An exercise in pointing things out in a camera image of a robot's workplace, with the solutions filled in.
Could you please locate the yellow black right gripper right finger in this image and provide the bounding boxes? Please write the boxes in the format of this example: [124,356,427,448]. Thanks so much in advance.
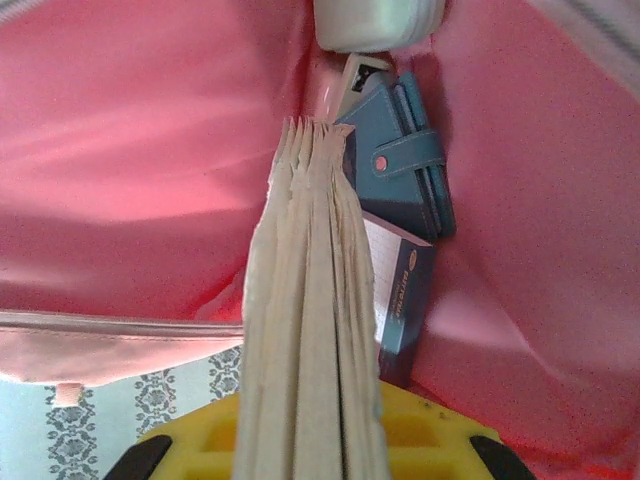
[377,382,539,480]

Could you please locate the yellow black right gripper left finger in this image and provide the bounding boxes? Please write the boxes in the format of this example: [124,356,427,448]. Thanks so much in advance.
[107,394,246,480]

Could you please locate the white notepad with blue spine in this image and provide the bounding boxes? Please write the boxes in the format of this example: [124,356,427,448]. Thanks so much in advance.
[360,208,437,390]

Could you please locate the navy book with flower print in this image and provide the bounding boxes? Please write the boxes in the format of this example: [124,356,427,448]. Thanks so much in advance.
[235,113,387,480]

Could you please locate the teal snap wallet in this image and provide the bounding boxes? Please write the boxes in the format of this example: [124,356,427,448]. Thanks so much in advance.
[332,69,458,242]

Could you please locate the pink student backpack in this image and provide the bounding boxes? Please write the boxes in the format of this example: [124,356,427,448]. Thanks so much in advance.
[0,0,640,480]

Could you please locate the pale green pencil case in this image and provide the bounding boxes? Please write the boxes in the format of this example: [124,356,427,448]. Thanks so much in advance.
[312,0,447,54]

